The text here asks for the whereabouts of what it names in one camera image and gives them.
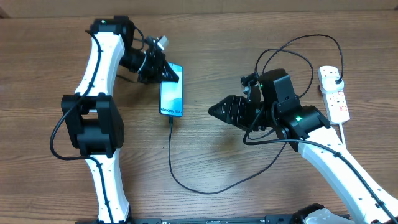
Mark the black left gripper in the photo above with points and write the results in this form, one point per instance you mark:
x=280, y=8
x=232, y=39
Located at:
x=154, y=74

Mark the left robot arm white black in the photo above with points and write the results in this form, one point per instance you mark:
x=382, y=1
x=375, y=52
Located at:
x=94, y=124

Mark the blue Samsung Galaxy smartphone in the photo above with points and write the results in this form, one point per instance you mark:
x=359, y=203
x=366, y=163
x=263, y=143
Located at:
x=171, y=94

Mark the white power strip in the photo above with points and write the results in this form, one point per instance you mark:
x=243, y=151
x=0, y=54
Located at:
x=335, y=103

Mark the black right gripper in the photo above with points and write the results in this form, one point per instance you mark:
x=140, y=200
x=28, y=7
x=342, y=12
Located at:
x=236, y=112

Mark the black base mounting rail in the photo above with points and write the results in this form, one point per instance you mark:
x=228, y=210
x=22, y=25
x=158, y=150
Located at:
x=268, y=219

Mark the white charger plug adapter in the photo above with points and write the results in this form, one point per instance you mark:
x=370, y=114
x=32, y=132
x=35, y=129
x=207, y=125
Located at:
x=329, y=85

